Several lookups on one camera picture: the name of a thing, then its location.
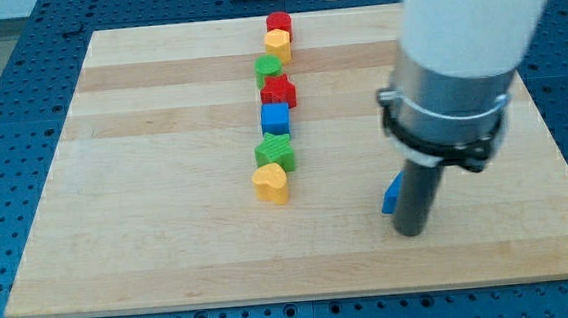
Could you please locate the blue triangle block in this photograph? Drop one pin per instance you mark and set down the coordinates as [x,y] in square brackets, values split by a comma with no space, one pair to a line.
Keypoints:
[391,195]

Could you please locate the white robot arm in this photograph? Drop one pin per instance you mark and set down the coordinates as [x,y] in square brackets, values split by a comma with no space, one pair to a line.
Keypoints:
[446,100]

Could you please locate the green star block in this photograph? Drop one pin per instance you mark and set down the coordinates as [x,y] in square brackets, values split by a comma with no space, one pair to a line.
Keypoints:
[276,149]

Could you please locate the yellow heart block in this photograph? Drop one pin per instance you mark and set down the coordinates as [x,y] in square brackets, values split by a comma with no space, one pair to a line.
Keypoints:
[271,184]

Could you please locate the blue cube block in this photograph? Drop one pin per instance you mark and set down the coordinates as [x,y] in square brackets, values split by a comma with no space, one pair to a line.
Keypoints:
[275,118]

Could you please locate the red star block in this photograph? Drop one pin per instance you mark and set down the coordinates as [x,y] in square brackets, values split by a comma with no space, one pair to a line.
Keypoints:
[279,89]

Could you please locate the green cylinder block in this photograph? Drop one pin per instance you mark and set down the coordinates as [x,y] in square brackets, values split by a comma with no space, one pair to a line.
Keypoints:
[266,66]

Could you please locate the yellow hexagon block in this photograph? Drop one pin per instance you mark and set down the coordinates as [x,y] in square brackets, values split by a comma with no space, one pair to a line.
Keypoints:
[277,42]

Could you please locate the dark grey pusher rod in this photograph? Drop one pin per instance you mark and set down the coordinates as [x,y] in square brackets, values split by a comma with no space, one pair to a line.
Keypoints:
[417,193]

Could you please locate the red cylinder block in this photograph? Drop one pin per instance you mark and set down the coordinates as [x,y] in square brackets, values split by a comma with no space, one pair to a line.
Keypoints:
[279,20]

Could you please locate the wooden board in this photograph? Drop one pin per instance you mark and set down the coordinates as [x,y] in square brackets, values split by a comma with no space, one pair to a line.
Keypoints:
[148,204]

